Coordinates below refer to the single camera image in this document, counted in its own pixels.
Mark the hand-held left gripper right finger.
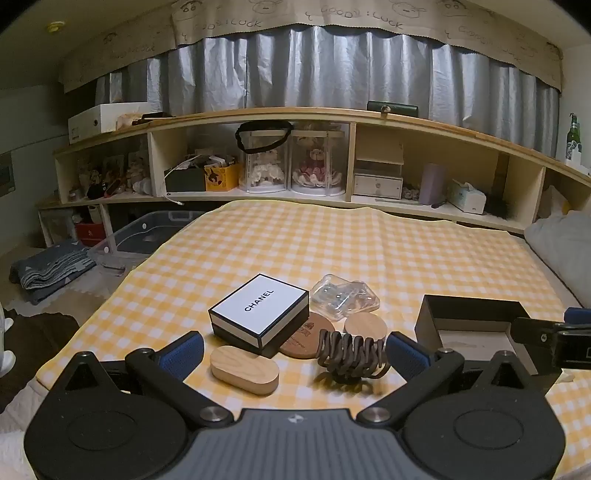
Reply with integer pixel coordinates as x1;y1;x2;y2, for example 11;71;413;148
358;332;541;430

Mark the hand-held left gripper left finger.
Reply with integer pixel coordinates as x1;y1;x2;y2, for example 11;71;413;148
51;331;234;430

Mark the round wooden box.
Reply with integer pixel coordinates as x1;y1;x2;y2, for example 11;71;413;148
344;313;389;344

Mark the black hair claw clip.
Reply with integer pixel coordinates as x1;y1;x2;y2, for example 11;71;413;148
315;330;392;384

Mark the oval wooden box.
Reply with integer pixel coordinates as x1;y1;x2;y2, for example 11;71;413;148
210;345;280;397

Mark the clear plastic case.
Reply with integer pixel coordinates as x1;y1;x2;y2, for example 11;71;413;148
308;274;380;320

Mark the white Chanel box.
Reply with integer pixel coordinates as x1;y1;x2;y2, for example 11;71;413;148
209;274;310;357

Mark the round cork coaster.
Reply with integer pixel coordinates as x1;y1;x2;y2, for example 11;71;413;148
277;311;337;358

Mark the grey pillow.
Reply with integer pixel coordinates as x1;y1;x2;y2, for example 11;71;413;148
524;210;591;308

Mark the white plastic bag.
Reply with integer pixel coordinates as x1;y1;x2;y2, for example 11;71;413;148
538;185;571;222

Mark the clear storage bin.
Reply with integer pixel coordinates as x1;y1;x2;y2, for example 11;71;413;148
90;210;206;268

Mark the yellow checkered cloth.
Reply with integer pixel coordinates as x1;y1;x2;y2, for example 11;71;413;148
34;200;591;444

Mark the dark brown rug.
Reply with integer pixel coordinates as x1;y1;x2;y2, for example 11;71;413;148
0;309;81;411

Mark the red box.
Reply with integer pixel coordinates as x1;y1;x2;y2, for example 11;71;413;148
75;222;103;245

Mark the white tissue box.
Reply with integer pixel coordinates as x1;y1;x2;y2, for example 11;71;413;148
447;181;488;214

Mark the folded grey blanket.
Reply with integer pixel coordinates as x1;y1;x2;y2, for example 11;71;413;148
9;237;98;303

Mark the small black box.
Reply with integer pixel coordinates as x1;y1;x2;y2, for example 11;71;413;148
165;166;207;193

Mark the purple container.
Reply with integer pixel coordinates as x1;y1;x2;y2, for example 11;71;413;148
419;163;446;205

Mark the green glass bottle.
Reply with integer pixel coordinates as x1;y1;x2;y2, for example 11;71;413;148
564;113;583;164

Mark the white drawer unit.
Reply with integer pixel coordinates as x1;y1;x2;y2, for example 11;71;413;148
353;159;403;200

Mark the white fleece blanket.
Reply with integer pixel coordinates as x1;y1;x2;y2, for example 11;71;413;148
0;378;51;480

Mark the white rounded object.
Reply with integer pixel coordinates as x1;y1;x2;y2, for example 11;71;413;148
0;305;17;374

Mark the yellow box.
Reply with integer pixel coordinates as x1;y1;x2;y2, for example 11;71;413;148
203;161;241;192

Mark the cluster of small figurines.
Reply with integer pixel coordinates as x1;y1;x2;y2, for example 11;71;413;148
69;154;151;201

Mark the clear case with white doll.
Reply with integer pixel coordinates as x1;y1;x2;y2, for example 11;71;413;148
240;130;293;193

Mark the clear case with pink doll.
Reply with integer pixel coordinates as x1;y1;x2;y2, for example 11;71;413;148
290;129;348;195

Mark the dark green case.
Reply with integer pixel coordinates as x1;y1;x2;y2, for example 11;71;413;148
367;100;419;118

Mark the large white box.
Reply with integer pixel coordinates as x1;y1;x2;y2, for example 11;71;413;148
68;104;153;141

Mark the long wooden shelf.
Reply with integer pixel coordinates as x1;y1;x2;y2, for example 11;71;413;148
37;107;591;247

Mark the grey curtain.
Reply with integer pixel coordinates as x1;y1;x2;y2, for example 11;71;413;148
95;25;561;160

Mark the beige printed valance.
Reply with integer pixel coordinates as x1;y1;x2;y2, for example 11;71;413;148
62;0;564;93

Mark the black strap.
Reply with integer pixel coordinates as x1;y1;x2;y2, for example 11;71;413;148
235;121;295;154

